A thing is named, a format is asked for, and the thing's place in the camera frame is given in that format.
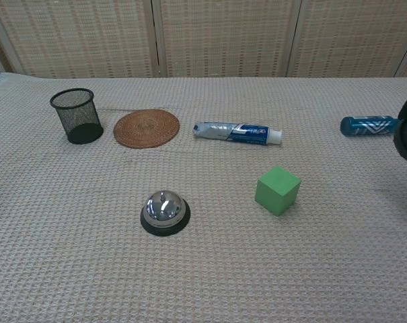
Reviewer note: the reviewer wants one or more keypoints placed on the green foam cube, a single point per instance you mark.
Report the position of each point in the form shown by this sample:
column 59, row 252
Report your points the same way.
column 277, row 195

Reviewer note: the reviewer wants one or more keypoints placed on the blue white toothpaste tube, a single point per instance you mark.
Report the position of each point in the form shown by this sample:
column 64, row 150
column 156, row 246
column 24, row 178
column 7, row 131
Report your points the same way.
column 240, row 133

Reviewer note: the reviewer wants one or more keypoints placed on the woven bamboo folding screen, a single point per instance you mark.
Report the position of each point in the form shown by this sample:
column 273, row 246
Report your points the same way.
column 223, row 37

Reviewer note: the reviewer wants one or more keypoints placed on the beige waffle weave tablecloth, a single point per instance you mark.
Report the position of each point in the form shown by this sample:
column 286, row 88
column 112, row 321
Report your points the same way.
column 203, row 269

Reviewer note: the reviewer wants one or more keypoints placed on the round woven rattan coaster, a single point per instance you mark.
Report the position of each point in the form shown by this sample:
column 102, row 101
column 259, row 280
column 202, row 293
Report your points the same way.
column 146, row 128

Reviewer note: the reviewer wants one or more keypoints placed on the silver call bell black base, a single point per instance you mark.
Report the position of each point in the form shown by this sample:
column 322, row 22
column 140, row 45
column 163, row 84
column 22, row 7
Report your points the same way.
column 163, row 208

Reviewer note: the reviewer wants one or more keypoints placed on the black mesh pen holder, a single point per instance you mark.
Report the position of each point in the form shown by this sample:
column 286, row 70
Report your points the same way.
column 83, row 131

